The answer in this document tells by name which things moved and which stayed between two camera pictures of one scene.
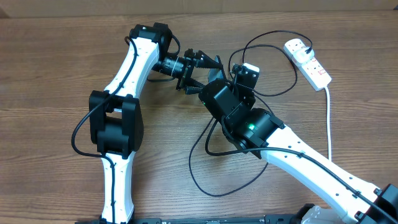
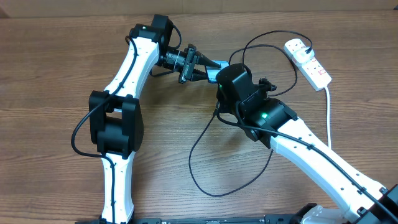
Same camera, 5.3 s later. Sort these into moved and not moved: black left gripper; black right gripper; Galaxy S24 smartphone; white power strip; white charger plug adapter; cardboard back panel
Moved: black right gripper; black left gripper
Not moved: cardboard back panel; white power strip; Galaxy S24 smartphone; white charger plug adapter
